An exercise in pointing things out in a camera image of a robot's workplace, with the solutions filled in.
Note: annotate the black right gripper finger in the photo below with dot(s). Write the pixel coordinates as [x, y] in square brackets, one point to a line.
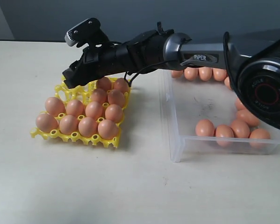
[73, 84]
[71, 73]

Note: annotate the clear plastic bin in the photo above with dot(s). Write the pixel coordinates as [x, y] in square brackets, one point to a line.
[184, 103]

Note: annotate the brown egg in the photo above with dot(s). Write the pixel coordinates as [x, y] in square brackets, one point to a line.
[99, 95]
[68, 124]
[239, 105]
[240, 129]
[260, 134]
[94, 110]
[219, 74]
[205, 128]
[121, 85]
[46, 122]
[177, 73]
[205, 73]
[224, 131]
[54, 106]
[104, 83]
[114, 113]
[227, 83]
[88, 127]
[247, 117]
[190, 73]
[75, 108]
[107, 129]
[116, 97]

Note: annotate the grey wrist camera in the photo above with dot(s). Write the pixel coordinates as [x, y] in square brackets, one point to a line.
[87, 32]

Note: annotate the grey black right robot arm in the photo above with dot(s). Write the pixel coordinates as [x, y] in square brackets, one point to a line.
[252, 61]

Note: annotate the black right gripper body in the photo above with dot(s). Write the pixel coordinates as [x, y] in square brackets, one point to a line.
[91, 64]

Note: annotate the yellow plastic egg tray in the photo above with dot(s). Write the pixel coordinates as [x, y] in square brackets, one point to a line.
[81, 93]

